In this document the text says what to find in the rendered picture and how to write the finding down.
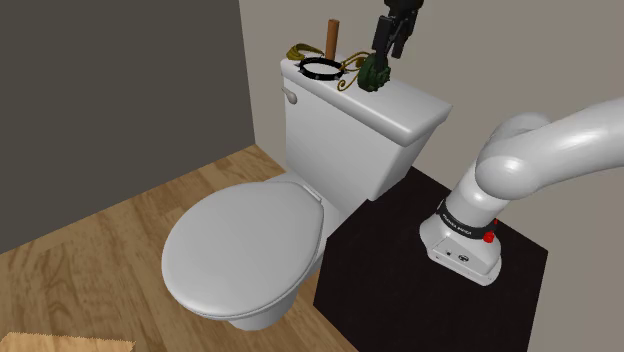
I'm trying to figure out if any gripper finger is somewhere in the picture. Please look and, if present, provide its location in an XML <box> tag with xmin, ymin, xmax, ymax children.
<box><xmin>391</xmin><ymin>9</ymin><xmax>419</xmax><ymax>59</ymax></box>
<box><xmin>371</xmin><ymin>14</ymin><xmax>395</xmax><ymax>75</ymax></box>

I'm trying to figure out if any dark green round object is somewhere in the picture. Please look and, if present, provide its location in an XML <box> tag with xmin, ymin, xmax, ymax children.
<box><xmin>357</xmin><ymin>52</ymin><xmax>392</xmax><ymax>94</ymax></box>

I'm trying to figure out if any brown cylinder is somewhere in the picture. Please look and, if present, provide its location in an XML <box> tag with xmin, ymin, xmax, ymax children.
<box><xmin>324</xmin><ymin>18</ymin><xmax>340</xmax><ymax>61</ymax></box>

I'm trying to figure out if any olive gold curled ribbon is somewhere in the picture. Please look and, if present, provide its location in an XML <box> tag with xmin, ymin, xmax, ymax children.
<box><xmin>285</xmin><ymin>43</ymin><xmax>324</xmax><ymax>62</ymax></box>

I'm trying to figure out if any white toilet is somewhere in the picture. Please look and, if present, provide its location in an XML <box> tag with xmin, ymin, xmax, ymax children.
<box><xmin>161</xmin><ymin>54</ymin><xmax>454</xmax><ymax>332</ymax></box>

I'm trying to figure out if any gold curled wire ornament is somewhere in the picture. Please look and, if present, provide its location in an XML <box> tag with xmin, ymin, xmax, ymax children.
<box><xmin>337</xmin><ymin>50</ymin><xmax>372</xmax><ymax>92</ymax></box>

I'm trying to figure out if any black spiked ring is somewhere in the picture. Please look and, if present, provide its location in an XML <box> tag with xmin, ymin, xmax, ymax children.
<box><xmin>297</xmin><ymin>56</ymin><xmax>345</xmax><ymax>83</ymax></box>

